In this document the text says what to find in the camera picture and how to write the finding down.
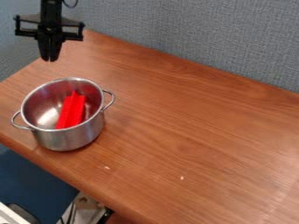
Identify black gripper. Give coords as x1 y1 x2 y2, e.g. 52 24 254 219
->
13 0 85 62

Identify stainless steel pot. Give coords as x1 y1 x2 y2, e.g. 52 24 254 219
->
11 77 116 151

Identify red rectangular block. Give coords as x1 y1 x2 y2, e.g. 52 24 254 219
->
56 91 85 130

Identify white object at corner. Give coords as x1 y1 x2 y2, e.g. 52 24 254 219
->
0 202 27 224

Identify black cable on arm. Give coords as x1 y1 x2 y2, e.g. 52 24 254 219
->
61 0 80 9

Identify metal table leg frame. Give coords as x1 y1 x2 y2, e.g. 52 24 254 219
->
56 192 113 224

